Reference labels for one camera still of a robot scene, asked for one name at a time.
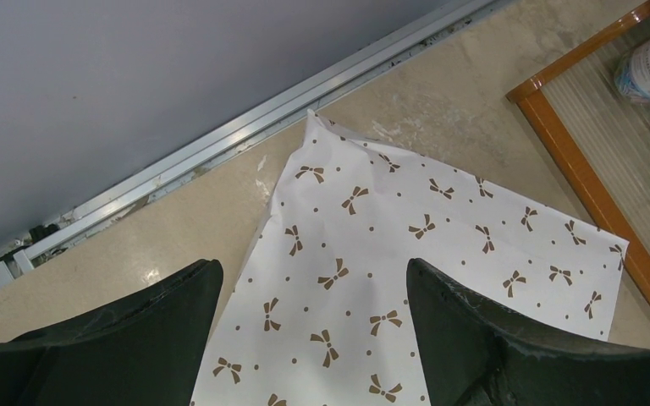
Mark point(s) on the wooden shelf rack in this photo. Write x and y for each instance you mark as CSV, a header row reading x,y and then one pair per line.
x,y
600,142

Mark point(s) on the aluminium table edge rail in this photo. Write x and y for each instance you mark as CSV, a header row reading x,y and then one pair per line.
x,y
240,134

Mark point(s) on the white patterned paper bag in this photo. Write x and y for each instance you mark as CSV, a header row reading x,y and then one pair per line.
x,y
320,313

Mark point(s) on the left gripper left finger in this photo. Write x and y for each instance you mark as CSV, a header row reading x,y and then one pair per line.
x,y
143,349

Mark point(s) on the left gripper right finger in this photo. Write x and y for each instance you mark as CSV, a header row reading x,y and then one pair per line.
x,y
475,351

